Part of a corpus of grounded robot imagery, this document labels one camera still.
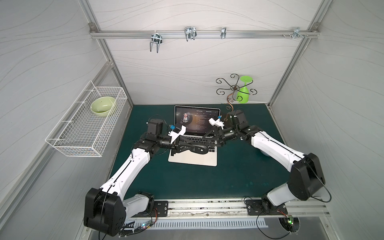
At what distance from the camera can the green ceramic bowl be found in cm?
70

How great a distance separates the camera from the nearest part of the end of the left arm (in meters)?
0.64

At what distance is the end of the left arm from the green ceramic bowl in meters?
0.37
